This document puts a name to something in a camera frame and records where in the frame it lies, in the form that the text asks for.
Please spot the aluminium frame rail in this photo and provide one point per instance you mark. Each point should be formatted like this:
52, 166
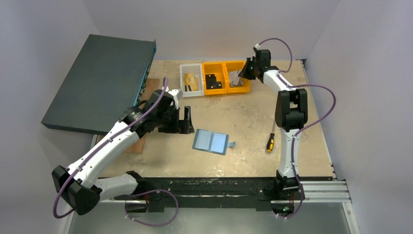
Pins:
168, 155

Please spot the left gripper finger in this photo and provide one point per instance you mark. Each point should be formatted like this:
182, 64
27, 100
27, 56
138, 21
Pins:
187, 115
185, 129

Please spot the dark grey network switch box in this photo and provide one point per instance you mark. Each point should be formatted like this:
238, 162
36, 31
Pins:
108, 76

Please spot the white plastic bin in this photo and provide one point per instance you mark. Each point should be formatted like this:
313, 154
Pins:
195, 68

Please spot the yellow bin middle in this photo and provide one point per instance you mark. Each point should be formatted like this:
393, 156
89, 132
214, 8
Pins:
216, 68

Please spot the gold cards in white bin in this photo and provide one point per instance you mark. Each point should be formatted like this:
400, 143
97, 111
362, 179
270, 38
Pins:
190, 82

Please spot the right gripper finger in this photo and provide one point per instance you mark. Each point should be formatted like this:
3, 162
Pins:
247, 73
250, 63

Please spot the yellow bin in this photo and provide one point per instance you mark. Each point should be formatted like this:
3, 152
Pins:
233, 66
216, 68

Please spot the black cards in yellow bin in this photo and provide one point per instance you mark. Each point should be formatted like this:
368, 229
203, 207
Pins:
211, 82

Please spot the teal card holder wallet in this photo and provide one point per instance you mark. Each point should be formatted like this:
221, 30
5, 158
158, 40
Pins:
212, 142

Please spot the silver cards in yellow bin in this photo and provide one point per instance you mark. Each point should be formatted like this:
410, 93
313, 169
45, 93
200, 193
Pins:
234, 79

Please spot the yellow bin right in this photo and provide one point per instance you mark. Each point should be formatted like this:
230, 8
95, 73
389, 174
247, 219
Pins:
233, 66

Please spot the yellow handled screwdriver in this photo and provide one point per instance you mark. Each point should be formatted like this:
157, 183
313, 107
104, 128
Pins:
270, 142

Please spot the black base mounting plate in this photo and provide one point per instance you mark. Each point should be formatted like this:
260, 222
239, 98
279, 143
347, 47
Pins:
257, 193

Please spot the wooden board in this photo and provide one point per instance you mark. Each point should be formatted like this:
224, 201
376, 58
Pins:
151, 85

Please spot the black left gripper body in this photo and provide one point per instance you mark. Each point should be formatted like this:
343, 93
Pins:
176, 121

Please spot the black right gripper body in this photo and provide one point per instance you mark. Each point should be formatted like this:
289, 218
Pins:
253, 67

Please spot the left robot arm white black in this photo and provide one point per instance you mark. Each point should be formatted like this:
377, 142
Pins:
79, 184

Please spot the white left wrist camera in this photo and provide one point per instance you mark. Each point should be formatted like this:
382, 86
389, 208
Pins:
177, 95

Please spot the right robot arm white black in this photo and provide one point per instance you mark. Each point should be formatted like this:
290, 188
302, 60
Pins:
291, 114

